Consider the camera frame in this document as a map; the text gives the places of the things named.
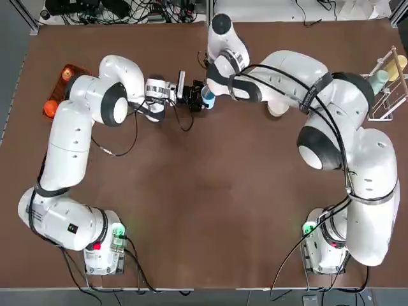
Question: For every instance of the grey foot pedal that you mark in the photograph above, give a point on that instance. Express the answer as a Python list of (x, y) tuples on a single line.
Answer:
[(310, 301)]

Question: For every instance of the aluminium frame post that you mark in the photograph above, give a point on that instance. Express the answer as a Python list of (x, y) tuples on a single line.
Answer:
[(210, 12)]

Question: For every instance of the orange fruit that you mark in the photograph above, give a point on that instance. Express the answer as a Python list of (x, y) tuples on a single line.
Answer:
[(51, 109)]

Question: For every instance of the blue cup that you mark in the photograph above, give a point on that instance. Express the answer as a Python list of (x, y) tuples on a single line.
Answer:
[(209, 101)]

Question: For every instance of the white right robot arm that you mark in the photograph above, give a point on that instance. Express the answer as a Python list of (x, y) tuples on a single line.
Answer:
[(376, 191)]

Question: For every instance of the white bowl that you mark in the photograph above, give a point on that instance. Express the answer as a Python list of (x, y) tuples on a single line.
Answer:
[(276, 110)]

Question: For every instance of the yellow cup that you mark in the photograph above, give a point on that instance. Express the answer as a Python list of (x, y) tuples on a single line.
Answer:
[(390, 68)]

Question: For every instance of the brown wicker basket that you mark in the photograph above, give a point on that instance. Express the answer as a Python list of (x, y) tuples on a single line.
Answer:
[(55, 89)]

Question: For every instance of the red apple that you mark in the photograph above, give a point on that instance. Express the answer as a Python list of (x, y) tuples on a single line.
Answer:
[(68, 72)]

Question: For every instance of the clear plastic bag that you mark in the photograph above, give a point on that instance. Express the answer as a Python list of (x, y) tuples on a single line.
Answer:
[(354, 8)]

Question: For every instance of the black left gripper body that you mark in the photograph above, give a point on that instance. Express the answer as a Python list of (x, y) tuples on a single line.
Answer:
[(191, 97)]

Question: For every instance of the pale green cup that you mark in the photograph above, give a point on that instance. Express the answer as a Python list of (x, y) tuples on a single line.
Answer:
[(381, 81)]

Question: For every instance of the black tape roll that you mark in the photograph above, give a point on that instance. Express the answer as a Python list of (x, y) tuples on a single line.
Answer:
[(41, 14)]

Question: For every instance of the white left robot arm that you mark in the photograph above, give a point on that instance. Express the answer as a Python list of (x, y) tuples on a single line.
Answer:
[(70, 143)]

